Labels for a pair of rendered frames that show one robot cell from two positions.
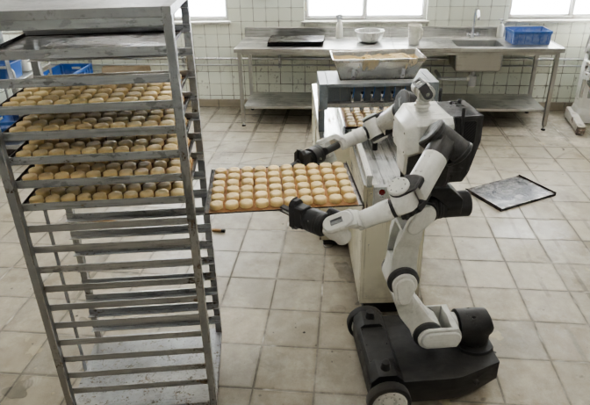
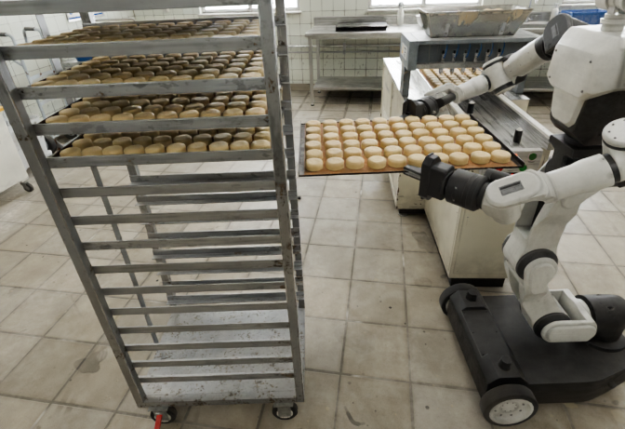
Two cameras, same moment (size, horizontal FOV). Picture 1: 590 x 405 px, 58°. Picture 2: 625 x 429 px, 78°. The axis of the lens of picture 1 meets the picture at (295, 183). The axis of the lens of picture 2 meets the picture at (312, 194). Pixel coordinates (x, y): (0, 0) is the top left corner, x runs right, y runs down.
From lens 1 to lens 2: 0.97 m
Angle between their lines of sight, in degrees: 6
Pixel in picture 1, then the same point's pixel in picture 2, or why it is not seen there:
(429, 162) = not seen: outside the picture
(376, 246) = (476, 219)
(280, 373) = (369, 356)
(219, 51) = (290, 39)
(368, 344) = (474, 332)
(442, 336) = (573, 330)
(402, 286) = (538, 273)
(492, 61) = not seen: hidden behind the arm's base
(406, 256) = (548, 234)
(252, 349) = (336, 325)
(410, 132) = (605, 58)
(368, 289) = (460, 263)
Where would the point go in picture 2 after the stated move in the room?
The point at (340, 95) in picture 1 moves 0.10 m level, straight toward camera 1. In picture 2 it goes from (429, 55) to (431, 59)
